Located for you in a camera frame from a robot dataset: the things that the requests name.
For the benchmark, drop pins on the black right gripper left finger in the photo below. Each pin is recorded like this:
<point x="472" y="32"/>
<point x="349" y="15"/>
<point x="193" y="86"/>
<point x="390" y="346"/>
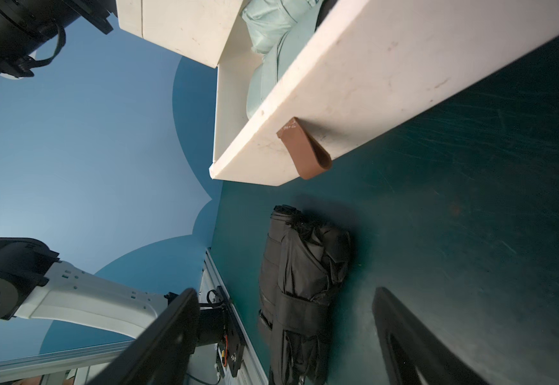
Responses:
<point x="160" y="355"/>

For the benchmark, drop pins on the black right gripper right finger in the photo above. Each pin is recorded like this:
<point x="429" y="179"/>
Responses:
<point x="411" y="352"/>

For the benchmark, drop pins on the black umbrella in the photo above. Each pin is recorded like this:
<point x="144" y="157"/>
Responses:
<point x="305" y="263"/>

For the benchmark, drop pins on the brown drawer pull tab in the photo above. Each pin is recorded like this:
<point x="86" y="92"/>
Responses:
<point x="307" y="154"/>

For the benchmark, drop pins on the white drawer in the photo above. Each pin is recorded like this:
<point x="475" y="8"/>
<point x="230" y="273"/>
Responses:
<point x="370" y="66"/>

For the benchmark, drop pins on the mint umbrella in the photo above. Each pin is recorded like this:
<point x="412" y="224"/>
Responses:
<point x="268" y="20"/>
<point x="278" y="60"/>

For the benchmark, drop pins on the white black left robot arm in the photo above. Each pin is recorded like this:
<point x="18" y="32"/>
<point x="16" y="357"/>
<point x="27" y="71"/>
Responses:
<point x="106" y="203"/>

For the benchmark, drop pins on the white drawer cabinet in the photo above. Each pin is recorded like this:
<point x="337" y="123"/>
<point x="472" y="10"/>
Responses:
<point x="196" y="29"/>

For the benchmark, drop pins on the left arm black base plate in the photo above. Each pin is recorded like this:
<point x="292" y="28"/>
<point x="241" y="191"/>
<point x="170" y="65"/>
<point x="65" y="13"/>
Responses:
<point x="225" y="323"/>

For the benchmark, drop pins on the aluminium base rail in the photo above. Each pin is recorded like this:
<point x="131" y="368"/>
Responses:
<point x="36" y="284"/>

